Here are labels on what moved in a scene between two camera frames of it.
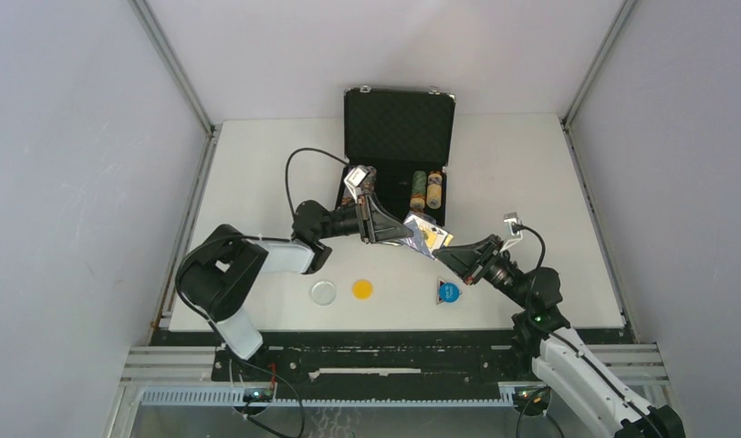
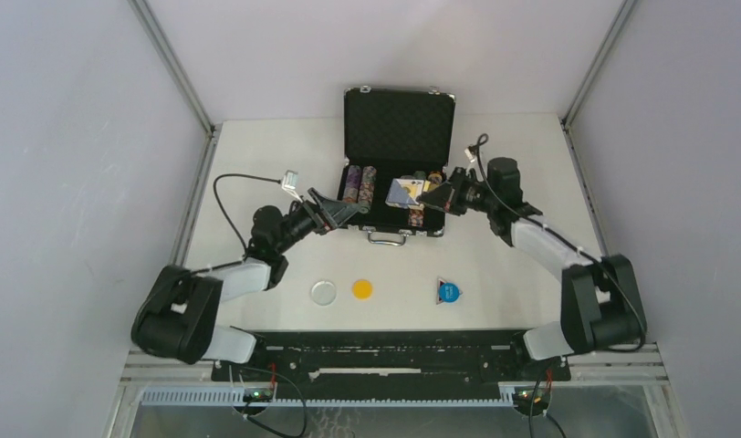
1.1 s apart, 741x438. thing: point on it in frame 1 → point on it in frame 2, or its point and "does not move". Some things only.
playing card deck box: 427,237 → 405,192
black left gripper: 380,226 → 322,223
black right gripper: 472,261 → 453,186
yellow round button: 362,289 does not move
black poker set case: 408,137 does not move
